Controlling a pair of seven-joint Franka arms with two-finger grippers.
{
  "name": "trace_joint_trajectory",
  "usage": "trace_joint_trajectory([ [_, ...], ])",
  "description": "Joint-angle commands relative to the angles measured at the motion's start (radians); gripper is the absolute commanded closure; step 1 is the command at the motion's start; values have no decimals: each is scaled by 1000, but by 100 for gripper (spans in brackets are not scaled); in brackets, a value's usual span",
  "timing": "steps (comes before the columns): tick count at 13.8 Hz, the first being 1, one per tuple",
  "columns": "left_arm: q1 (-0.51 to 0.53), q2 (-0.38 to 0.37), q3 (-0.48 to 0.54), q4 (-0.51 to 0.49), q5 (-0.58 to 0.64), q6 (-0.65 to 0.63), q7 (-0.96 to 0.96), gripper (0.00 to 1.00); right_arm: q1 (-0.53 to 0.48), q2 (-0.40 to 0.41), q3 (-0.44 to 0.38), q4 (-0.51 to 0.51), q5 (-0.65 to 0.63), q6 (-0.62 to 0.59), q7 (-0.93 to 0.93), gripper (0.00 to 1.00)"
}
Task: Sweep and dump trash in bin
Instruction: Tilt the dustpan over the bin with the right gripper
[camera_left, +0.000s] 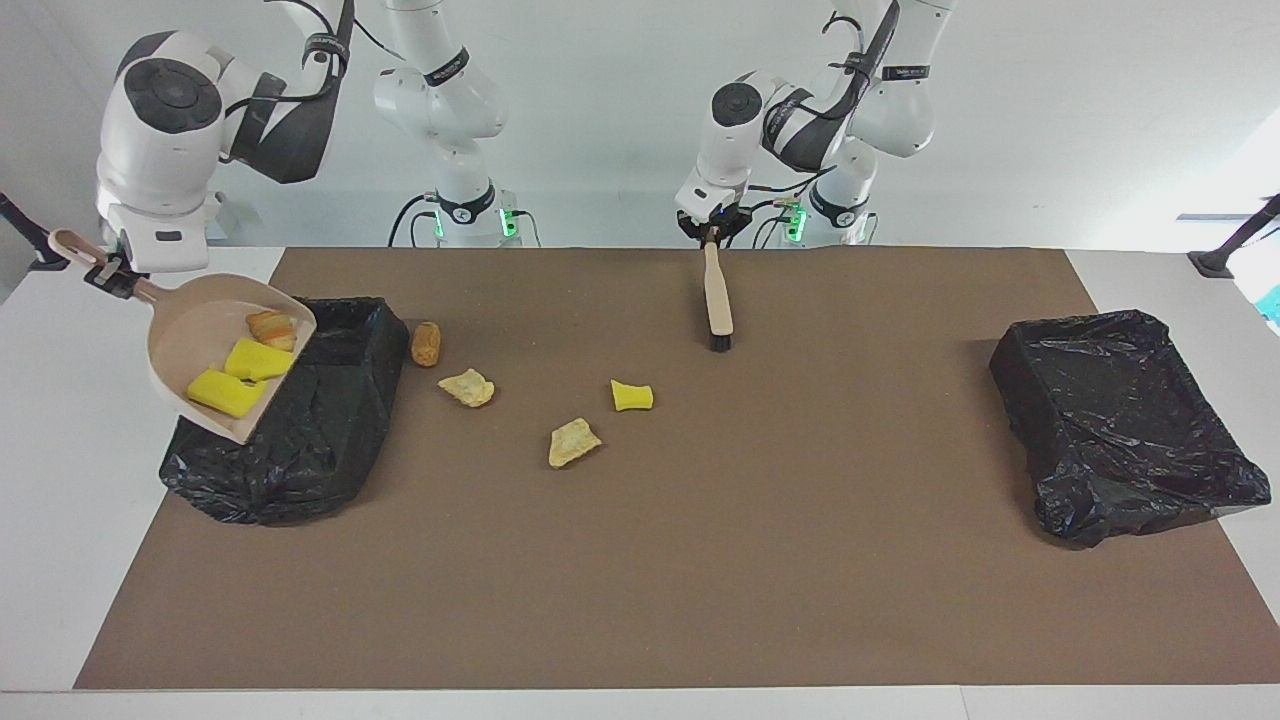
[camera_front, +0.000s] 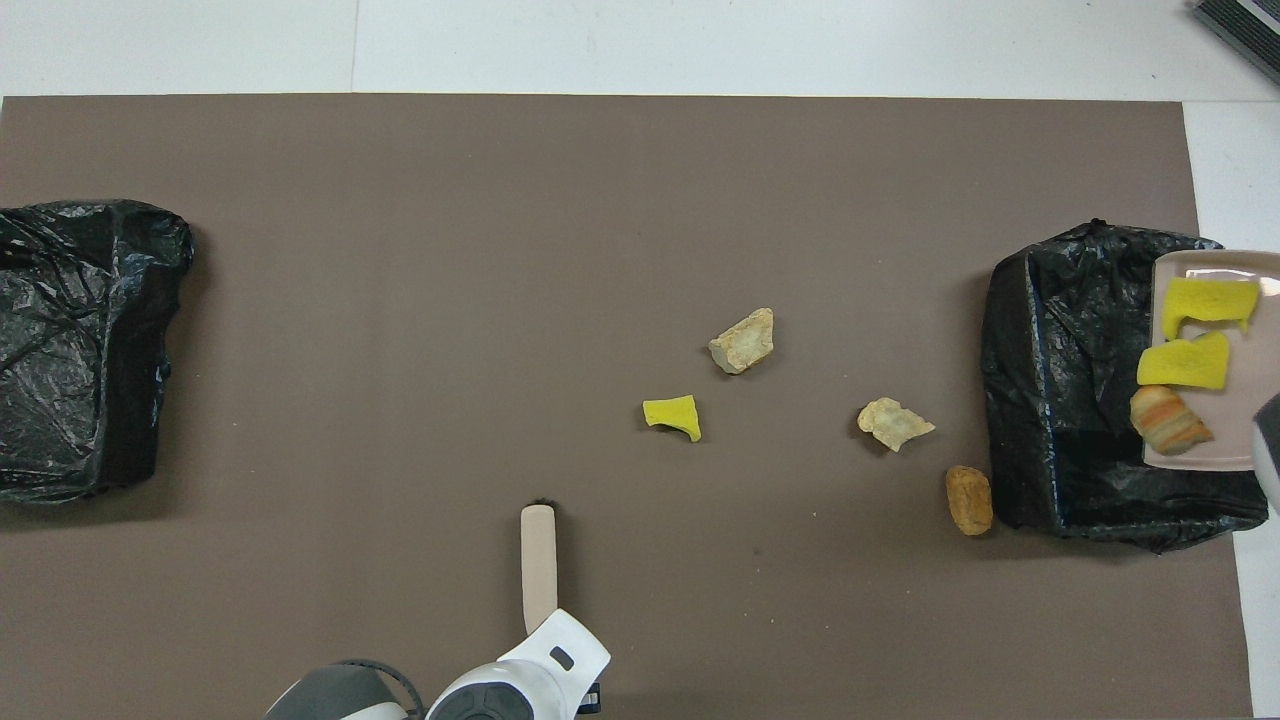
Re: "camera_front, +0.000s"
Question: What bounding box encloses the beige hand brush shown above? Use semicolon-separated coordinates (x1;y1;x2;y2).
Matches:
520;497;559;636

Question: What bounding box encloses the small curved yellow sponge piece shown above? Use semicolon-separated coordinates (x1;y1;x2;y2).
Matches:
642;394;703;443

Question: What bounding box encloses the pale crinkled chip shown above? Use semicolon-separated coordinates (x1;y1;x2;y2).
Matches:
857;397;937;453

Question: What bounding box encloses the orange striped croissant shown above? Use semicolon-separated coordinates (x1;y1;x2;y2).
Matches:
1130;385;1215;457

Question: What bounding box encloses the wedge yellow sponge piece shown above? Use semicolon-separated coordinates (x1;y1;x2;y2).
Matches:
1136;330;1231;391

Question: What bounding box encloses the beige plastic dustpan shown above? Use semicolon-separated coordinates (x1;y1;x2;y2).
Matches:
1142;250;1280;472

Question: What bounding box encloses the notched yellow sponge piece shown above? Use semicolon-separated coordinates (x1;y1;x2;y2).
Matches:
1162;277;1261;342

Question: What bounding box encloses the black bag lined bin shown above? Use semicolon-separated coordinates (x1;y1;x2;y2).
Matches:
980;219;1271;554
0;199;196;504

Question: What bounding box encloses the beige bread chunk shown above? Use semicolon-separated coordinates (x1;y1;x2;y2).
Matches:
708;307;776;376

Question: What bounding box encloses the brown table mat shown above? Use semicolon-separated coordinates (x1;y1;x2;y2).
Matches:
0;94;1256;720

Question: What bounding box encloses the dark ribbed panel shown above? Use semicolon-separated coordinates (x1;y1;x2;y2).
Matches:
1193;0;1280;86

